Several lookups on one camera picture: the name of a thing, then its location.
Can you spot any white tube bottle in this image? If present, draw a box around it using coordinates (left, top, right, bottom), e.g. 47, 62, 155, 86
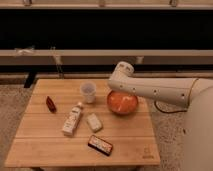
62, 102, 83, 136

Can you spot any dark rectangular snack box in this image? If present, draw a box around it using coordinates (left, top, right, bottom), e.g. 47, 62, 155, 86
88, 135, 113, 156

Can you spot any white soap bar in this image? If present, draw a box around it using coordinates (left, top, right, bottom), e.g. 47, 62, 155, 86
87, 114, 103, 132

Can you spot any orange bowl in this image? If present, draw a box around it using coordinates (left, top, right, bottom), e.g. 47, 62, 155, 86
107, 91, 138, 115

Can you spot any small dark red object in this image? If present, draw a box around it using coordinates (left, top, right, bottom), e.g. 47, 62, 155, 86
46, 97, 57, 113

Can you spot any black cable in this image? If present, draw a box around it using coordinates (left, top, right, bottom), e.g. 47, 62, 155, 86
153, 100, 188, 115

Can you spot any grey horizontal rail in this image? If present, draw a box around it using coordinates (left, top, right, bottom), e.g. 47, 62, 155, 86
0, 49, 213, 66

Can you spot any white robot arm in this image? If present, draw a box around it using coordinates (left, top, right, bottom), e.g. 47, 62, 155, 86
108, 61, 213, 171

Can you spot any wooden table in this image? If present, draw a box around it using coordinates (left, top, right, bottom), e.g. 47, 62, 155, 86
5, 79, 160, 167

